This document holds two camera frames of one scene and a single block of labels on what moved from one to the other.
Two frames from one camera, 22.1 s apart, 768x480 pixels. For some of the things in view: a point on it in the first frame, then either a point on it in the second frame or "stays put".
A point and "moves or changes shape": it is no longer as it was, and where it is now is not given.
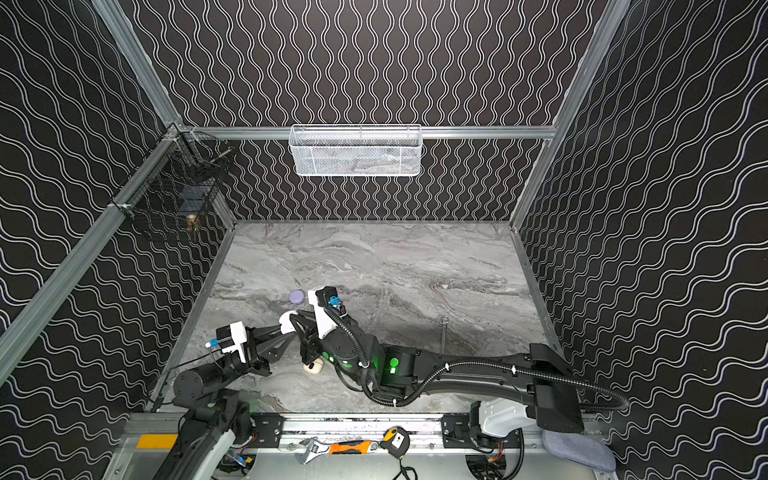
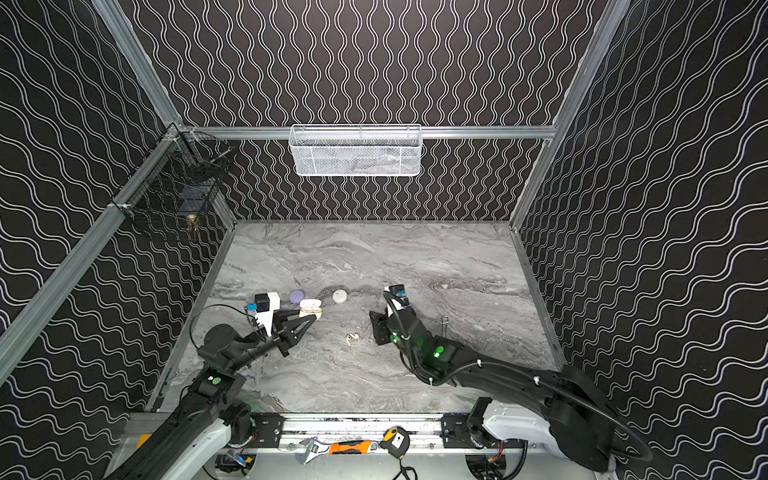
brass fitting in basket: [190, 222] stays put
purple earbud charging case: [297, 296] stays put
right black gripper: [306, 335] -> [384, 325]
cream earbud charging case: [317, 367] moves or changes shape
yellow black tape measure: [396, 441] stays put
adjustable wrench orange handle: [348, 447] stays put
